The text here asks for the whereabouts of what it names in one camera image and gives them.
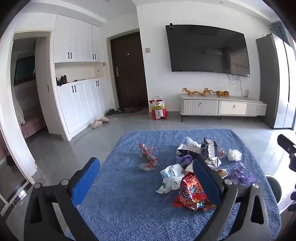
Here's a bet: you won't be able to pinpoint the red and white bag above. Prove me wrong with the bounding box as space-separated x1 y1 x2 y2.
149 96 167 120

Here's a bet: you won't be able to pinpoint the white television console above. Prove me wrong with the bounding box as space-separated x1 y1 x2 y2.
179 93 267 122

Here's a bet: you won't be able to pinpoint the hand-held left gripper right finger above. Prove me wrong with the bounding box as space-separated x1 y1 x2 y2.
193 156 277 241

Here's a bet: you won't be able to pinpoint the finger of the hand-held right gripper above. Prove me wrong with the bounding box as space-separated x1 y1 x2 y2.
277 134 296 172

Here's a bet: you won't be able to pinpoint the television cables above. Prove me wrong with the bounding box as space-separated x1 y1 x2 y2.
227 74 244 96

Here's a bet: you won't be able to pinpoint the pink bed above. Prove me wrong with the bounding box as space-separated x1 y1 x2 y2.
21 116 47 139

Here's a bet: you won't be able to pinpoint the small purple wrapper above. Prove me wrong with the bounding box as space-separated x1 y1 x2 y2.
177 154 194 170

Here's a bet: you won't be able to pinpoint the grey refrigerator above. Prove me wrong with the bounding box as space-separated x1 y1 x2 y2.
256 33 296 129

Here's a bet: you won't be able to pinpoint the clear red candy wrapper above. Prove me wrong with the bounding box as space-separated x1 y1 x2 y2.
138 143 160 171

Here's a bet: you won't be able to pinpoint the dark brown entrance door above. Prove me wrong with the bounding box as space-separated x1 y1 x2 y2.
110 32 149 109

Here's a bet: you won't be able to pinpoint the red snack packet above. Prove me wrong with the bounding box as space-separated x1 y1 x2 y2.
172 172 217 212

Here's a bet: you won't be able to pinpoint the white crumpled tissue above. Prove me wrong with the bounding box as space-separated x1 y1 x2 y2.
228 149 242 162

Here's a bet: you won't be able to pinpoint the flattened white black carton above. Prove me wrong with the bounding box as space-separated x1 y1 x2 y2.
201 138 223 169

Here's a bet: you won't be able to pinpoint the black wall television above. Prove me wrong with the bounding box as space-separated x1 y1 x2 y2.
165 24 251 77

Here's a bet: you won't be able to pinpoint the white cabinet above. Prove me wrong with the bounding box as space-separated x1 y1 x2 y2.
55 78 108 141
54 14 102 64

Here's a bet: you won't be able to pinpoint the grey doormat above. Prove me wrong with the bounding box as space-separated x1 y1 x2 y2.
114 107 149 118

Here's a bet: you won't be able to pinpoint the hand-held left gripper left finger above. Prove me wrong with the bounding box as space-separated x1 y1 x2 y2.
24 157 101 241

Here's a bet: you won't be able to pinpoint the large purple wrapper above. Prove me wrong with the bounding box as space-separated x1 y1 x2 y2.
228 161 257 185

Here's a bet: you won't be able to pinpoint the blue fluffy mat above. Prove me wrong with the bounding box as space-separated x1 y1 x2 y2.
67 129 282 241

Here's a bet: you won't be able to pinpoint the white upper cabinet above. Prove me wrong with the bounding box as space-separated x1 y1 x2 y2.
54 14 102 64

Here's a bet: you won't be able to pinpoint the white green plastic bag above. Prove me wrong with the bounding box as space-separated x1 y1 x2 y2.
155 163 186 194

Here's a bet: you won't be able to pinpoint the flattened white purple carton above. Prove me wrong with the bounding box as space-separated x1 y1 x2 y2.
176 143 202 158

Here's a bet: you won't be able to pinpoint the white lower cabinet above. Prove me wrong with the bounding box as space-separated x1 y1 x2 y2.
55 78 108 141

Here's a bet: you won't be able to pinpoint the crumpled clear plastic bag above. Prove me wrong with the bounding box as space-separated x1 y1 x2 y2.
184 136 201 148

